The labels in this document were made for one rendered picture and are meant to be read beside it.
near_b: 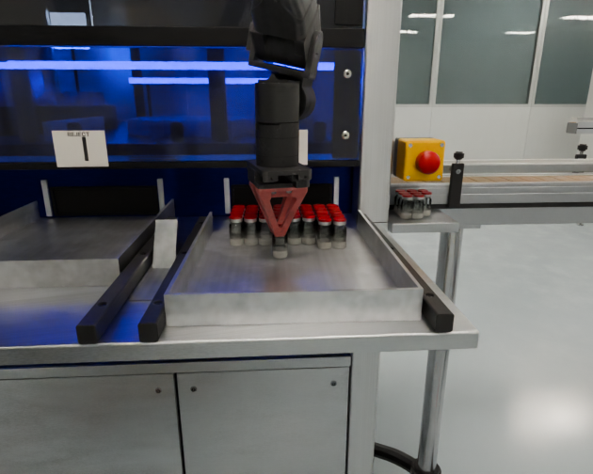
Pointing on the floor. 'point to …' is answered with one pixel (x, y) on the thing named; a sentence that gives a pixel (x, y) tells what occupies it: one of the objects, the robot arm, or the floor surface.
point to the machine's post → (373, 200)
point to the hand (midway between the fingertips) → (278, 229)
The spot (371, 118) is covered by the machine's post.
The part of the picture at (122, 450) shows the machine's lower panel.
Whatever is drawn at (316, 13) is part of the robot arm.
